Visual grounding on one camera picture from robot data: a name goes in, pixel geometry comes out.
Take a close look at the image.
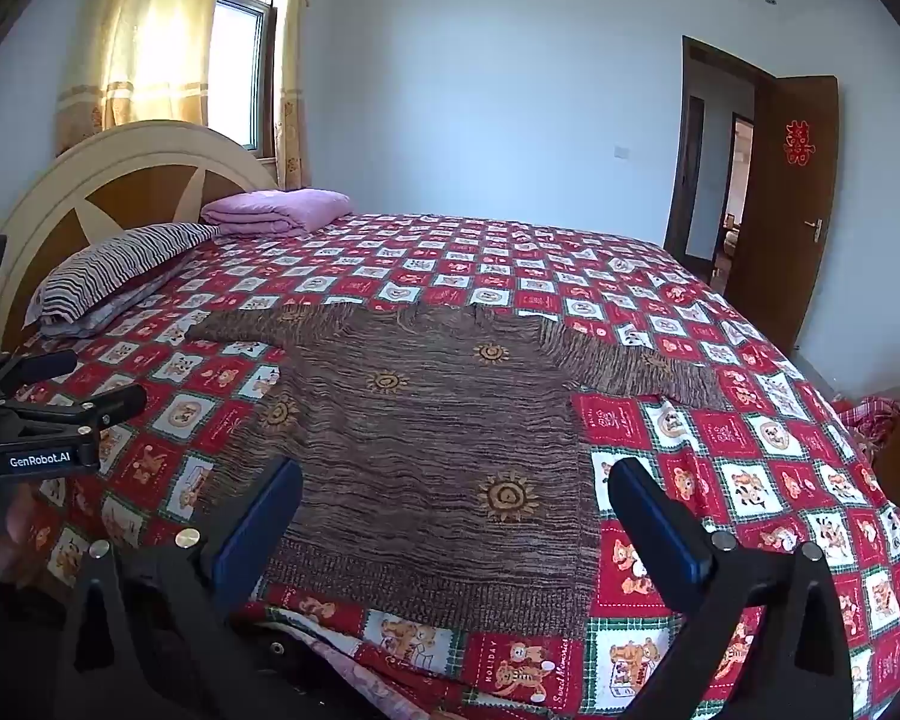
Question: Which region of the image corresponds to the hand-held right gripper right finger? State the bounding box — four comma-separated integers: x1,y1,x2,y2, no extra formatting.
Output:
607,456,856,720

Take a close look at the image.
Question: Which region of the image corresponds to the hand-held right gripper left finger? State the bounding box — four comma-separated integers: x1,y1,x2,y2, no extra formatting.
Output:
45,456,305,720

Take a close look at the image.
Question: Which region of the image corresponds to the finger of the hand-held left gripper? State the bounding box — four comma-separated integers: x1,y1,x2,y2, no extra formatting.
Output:
0,384,149,447
0,349,80,391

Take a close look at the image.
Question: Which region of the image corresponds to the brown knit sweater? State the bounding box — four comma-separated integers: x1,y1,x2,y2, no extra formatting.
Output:
186,298,728,638

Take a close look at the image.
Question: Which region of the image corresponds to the pale grey pillow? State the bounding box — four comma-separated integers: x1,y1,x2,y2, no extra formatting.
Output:
39,270,167,340

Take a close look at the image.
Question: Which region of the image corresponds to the striped pillow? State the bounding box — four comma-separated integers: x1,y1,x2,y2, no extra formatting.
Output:
28,222,222,327

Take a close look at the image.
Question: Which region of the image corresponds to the cream and wood headboard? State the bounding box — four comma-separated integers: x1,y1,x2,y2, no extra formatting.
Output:
0,120,280,361

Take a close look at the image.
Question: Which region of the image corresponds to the red checked cloth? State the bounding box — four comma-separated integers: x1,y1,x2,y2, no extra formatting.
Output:
832,394,900,470

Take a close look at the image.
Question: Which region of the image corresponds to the red bear-print bed sheet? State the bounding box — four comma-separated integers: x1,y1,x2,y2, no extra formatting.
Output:
0,211,900,720

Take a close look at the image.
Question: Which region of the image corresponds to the folded purple blanket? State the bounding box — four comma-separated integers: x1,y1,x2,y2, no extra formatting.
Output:
200,189,355,235

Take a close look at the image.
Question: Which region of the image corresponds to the brown wooden door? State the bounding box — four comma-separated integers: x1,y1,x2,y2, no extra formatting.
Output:
724,75,841,353

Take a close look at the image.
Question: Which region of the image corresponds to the wide yellow curtain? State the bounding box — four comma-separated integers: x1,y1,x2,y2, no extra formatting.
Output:
54,0,230,158

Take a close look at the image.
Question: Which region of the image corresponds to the window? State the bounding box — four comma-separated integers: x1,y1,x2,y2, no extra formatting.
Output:
206,0,290,162

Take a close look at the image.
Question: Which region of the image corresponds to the narrow yellow curtain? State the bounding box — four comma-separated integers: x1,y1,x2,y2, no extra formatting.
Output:
270,0,314,192

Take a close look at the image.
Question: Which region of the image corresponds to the red paper door decoration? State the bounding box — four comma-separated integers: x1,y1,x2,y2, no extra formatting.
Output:
782,118,812,166

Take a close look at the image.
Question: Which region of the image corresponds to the dark wooden door frame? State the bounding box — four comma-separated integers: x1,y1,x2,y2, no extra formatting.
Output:
664,36,777,286

